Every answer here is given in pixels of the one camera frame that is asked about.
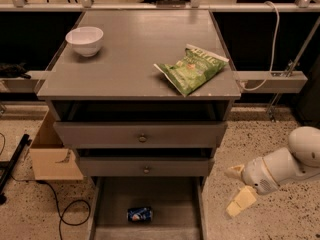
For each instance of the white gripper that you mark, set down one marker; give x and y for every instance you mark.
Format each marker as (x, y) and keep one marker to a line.
(256, 176)

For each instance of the blue pepsi can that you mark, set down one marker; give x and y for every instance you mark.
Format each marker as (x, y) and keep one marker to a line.
(140, 214)

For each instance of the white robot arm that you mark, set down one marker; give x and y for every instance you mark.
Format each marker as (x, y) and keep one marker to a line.
(300, 161)

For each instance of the grey bottom drawer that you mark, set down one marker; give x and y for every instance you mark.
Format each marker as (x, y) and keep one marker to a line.
(176, 202)

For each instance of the grey drawer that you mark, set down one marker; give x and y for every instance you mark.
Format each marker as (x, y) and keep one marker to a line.
(165, 162)
(141, 124)
(176, 202)

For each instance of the grey top drawer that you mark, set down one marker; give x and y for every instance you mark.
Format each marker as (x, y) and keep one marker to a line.
(141, 124)

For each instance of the grey middle drawer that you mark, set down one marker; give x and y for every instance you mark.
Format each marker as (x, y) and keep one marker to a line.
(165, 162)

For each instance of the dark cabinet at right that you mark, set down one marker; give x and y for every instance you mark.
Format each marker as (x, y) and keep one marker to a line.
(307, 107)

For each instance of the green chip bag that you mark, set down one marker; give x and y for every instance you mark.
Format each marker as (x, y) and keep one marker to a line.
(196, 68)

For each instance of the cardboard box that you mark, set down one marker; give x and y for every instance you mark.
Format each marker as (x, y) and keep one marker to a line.
(51, 160)

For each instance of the white bowl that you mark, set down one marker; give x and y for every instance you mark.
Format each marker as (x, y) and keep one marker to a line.
(85, 41)

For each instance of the black stand leg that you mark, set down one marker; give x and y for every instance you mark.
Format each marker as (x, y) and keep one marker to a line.
(6, 167)

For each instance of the black object on rail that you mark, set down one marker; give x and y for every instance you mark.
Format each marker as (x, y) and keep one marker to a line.
(8, 70)

